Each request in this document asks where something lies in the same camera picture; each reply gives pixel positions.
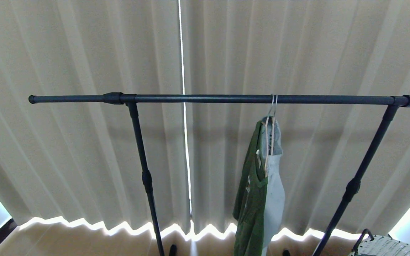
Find pink clothes hanger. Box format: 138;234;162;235
270;95;279;157
257;95;275;177

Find green garment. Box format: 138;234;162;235
233;120;270;256

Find pale grey shorts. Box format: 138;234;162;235
260;117;286;256

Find black clothes rack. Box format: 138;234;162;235
28;92;410;256

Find white laundry basket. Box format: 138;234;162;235
349;229;410;256

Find beige curtain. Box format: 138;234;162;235
0;0;410;239

